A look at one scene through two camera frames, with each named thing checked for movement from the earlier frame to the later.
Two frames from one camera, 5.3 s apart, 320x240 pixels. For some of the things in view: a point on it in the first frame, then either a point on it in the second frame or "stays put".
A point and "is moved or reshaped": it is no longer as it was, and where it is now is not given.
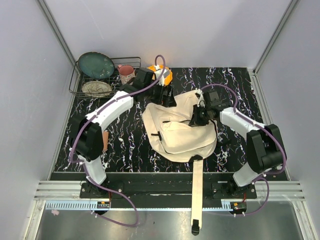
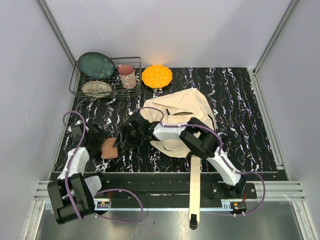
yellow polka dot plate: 167,77 stays put
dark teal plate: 96,65 stays put
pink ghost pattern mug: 126,72 stays put
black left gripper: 168,101 → 101,136
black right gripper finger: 197,117 → 119,140
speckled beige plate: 97,89 stays put
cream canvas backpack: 168,130 is moved or reshaped
